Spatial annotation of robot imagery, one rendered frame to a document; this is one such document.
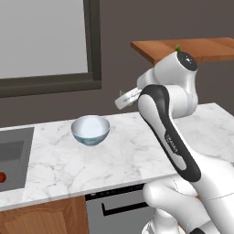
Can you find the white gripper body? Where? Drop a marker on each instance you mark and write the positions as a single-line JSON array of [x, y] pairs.
[[126, 99]]

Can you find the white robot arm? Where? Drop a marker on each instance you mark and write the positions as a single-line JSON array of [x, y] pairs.
[[182, 100]]

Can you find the white blue-rimmed bowl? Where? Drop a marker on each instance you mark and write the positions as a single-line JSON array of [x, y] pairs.
[[90, 129]]

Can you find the grey sink basin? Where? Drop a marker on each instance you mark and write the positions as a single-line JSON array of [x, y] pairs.
[[13, 158]]

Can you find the wooden cabinet door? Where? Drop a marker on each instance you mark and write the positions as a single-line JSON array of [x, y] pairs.
[[42, 218]]

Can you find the red bell pepper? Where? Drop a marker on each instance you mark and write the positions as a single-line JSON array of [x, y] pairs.
[[2, 177]]

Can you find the green plant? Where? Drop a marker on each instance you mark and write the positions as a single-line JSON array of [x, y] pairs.
[[177, 47]]

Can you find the dark framed window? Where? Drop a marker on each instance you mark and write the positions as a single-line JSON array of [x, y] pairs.
[[45, 45]]

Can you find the grey dishwasher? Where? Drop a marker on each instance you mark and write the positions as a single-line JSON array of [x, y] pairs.
[[122, 210]]

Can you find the wooden wall shelf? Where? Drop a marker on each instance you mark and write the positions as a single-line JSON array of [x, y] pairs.
[[201, 48]]

